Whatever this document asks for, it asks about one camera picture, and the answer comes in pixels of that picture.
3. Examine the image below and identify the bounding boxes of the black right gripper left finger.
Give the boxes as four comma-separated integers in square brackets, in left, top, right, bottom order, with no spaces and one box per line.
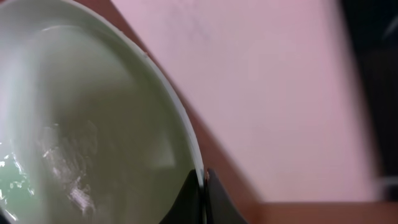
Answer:
[159,170,203,224]

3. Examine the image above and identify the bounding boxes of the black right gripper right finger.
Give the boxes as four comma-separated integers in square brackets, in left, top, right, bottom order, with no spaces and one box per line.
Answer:
[205,169,248,224]

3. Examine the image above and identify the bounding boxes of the mint green plate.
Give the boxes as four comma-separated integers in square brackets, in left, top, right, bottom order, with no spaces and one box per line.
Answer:
[1,1,204,223]

